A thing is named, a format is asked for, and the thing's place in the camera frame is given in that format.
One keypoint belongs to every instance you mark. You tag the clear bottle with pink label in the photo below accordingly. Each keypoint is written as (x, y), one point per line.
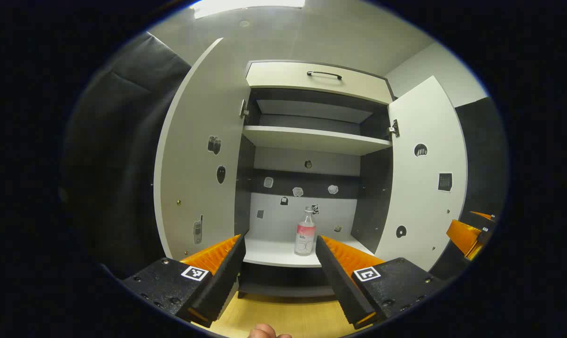
(305, 234)

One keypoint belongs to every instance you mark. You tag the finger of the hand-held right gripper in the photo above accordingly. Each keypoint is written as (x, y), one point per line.
(462, 234)
(483, 215)

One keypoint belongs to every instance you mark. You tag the white cabinet shelf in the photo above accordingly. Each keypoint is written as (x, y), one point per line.
(311, 137)

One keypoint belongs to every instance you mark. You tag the white cabinet drawer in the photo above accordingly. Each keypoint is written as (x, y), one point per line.
(283, 75)

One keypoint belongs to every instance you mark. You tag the ceiling light panel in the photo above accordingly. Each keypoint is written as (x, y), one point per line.
(245, 7)

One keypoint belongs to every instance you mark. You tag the white cabinet door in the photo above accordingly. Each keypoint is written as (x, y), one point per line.
(194, 117)
(424, 211)

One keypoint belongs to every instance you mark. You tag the grey and white cabinet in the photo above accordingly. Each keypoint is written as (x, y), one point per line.
(311, 138)

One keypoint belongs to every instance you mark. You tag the metal door hinge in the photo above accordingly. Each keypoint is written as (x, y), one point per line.
(244, 109)
(394, 128)

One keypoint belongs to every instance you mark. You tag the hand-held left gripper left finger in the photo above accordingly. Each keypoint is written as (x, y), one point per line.
(227, 272)

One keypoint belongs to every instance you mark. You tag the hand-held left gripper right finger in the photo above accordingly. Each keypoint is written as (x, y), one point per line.
(335, 272)

